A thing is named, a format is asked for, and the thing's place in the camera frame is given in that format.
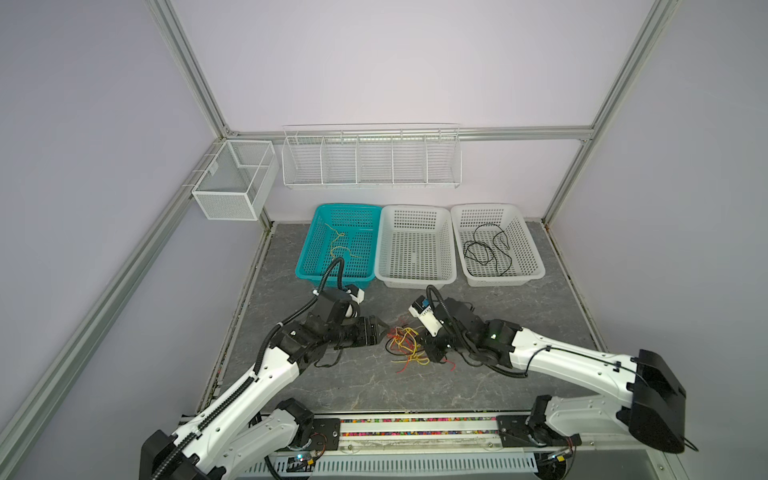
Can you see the white wire shelf rack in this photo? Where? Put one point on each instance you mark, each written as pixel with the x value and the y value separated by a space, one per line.
pixel 370 155

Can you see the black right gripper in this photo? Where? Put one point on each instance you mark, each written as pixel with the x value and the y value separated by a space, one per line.
pixel 428 343

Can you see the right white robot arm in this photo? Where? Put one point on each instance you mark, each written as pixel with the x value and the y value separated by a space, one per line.
pixel 636 395

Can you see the white plastic basket right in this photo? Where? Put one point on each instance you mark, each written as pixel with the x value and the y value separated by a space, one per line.
pixel 495 246

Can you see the white mesh wall box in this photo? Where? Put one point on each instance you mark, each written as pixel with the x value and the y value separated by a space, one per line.
pixel 237 181

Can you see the white slotted cable duct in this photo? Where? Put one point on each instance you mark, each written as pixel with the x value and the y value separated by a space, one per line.
pixel 430 466

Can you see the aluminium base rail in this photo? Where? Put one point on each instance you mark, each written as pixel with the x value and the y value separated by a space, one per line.
pixel 432 429

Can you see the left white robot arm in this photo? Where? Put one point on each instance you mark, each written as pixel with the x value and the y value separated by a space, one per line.
pixel 226 438

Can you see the white plastic basket middle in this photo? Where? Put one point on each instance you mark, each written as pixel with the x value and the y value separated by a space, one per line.
pixel 415 247

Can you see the white plastic basket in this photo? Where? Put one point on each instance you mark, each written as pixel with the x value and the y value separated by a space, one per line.
pixel 415 247
pixel 495 246

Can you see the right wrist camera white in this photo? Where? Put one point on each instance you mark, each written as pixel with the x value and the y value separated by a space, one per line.
pixel 426 317

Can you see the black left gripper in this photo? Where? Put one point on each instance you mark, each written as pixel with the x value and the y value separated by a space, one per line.
pixel 362 325

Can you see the teal plastic basket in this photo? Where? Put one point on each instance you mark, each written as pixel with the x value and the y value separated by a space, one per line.
pixel 347 231

